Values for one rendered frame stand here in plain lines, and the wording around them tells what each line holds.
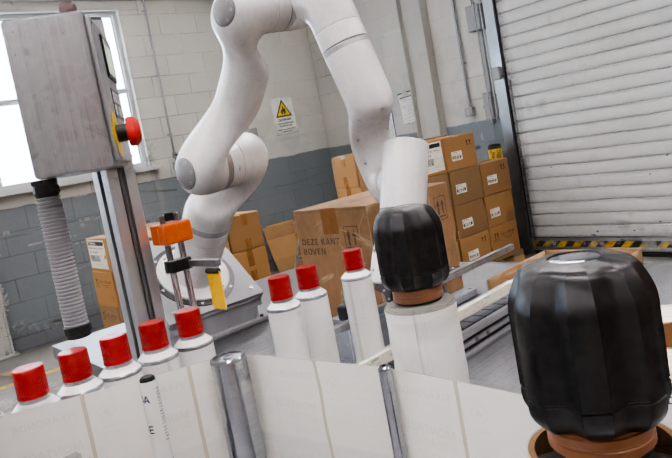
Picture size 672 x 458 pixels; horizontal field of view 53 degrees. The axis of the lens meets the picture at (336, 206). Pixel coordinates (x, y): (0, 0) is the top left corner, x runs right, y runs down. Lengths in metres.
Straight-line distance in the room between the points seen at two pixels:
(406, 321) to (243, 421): 0.21
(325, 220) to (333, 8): 0.52
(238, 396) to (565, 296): 0.43
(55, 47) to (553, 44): 5.03
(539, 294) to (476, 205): 4.79
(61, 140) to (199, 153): 0.66
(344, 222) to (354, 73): 0.41
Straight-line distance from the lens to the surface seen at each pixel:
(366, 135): 1.28
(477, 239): 5.17
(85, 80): 0.88
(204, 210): 1.63
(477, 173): 5.20
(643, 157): 5.40
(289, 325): 1.00
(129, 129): 0.88
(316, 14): 1.25
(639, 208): 5.49
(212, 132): 1.49
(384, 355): 1.13
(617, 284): 0.38
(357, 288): 1.12
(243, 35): 1.33
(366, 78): 1.22
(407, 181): 1.20
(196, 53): 7.21
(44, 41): 0.89
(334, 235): 1.54
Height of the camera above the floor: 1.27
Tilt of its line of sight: 5 degrees down
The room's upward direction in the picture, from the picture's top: 10 degrees counter-clockwise
